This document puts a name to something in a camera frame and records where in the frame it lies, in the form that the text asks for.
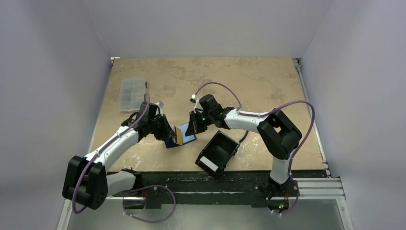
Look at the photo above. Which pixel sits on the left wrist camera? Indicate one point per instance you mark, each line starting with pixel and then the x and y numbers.
pixel 160 105

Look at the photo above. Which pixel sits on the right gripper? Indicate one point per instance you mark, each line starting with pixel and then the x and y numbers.
pixel 198 119

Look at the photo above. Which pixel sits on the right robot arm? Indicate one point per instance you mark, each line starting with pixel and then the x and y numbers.
pixel 280 136

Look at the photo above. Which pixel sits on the clear plastic organizer box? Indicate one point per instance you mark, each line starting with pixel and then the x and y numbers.
pixel 131 94

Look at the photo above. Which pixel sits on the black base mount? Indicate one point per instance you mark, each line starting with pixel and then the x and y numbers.
pixel 198 188

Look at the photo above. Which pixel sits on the white card in tray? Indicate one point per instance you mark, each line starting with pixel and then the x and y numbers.
pixel 212 166

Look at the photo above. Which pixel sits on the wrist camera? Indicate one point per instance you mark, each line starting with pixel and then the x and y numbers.
pixel 195 100
pixel 160 105

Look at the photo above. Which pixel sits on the gold credit card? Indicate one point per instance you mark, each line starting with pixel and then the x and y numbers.
pixel 178 139

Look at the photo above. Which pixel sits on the black plastic tray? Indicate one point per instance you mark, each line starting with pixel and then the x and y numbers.
pixel 220 149

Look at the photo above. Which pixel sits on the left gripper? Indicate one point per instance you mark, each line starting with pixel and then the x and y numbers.
pixel 163 134

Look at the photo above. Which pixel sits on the blue card holder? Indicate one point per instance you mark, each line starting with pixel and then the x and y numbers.
pixel 169 143

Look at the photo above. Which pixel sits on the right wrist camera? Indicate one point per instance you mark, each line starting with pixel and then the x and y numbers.
pixel 195 100

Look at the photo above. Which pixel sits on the blue handled pliers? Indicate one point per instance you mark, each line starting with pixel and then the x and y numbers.
pixel 243 137

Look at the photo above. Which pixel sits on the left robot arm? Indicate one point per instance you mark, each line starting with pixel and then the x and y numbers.
pixel 87 181

